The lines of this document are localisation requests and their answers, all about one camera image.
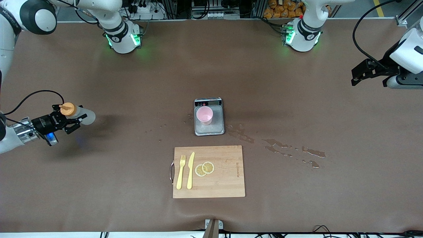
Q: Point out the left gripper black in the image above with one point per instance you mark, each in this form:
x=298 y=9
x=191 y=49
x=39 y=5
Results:
x=384 y=64

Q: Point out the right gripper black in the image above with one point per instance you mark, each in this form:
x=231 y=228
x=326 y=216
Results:
x=43 y=122

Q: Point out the translucent sauce bottle orange cap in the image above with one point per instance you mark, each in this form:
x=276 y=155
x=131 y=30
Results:
x=86 y=116

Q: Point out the pink plastic cup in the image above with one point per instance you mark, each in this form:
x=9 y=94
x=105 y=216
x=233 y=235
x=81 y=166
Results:
x=205 y=115

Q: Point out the liquid puddle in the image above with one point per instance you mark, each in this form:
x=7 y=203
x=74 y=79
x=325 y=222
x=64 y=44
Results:
x=239 y=134
x=312 y=163
x=279 y=147
x=314 y=152

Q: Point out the pile of orange packets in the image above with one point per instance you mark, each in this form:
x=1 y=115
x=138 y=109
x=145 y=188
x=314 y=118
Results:
x=284 y=10

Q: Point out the yellow plastic fork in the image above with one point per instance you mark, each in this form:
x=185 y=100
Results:
x=180 y=175

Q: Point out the white power strip black plugs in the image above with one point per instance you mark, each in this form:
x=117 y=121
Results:
x=145 y=10

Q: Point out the yellow plastic knife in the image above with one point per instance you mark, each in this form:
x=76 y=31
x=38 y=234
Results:
x=190 y=172

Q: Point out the lemon slice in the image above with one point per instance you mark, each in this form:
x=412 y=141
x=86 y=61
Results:
x=208 y=167
x=199 y=171

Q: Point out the silver digital kitchen scale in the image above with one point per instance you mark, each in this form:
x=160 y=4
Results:
x=218 y=129

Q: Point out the white labelled device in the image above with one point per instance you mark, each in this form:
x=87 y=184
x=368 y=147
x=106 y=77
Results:
x=214 y=15

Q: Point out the wooden cutting board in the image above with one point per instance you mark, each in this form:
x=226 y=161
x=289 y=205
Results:
x=224 y=178

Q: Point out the aluminium frame profile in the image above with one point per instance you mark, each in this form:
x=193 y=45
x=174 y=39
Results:
x=408 y=15

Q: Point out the metal mount bracket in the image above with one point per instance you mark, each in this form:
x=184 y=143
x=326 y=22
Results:
x=213 y=228

